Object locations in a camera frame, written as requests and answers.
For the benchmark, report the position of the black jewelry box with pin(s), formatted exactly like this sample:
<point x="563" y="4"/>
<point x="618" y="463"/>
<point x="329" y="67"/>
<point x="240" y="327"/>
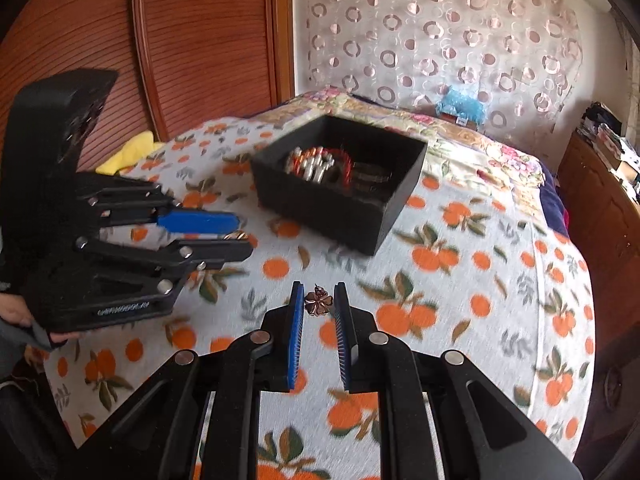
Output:
<point x="305" y="176"/>

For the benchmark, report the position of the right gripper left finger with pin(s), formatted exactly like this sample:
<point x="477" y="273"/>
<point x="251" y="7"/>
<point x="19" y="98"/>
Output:
<point x="285" y="325"/>

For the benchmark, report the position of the orange print cloth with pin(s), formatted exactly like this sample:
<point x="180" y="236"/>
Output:
<point x="462" y="268"/>

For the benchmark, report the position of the left hand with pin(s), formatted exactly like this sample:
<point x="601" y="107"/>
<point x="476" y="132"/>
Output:
<point x="14" y="310"/>

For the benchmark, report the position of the yellow plush toy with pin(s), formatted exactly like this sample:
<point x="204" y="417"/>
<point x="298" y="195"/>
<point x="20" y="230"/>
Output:
<point x="139" y="146"/>

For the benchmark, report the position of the circle pattern curtain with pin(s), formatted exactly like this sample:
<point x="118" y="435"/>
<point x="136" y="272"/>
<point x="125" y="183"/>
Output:
<point x="518" y="59"/>

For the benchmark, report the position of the pile of folded clothes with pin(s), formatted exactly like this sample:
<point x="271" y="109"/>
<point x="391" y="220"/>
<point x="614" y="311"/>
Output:
<point x="602" y="129"/>

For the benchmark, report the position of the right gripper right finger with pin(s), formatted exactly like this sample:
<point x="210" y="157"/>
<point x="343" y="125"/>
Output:
<point x="353" y="328"/>

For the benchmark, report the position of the wooden wardrobe door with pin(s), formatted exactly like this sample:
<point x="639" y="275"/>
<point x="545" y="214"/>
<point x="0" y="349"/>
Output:
<point x="180" y="62"/>

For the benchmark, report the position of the rose gold clover pendant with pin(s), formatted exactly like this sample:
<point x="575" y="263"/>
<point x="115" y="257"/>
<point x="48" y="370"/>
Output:
<point x="318" y="302"/>

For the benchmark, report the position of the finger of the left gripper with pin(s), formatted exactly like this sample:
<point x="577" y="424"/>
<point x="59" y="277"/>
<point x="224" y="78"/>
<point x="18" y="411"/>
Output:
<point x="93" y="257"/>
<point x="120" y="201"/>

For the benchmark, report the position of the brown studded bangle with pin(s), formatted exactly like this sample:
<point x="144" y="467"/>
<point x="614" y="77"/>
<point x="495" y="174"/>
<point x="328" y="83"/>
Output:
<point x="367" y="178"/>

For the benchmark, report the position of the wooden cabinet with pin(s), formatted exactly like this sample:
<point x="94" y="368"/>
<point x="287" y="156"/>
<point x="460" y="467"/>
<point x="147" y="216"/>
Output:
<point x="604" y="225"/>

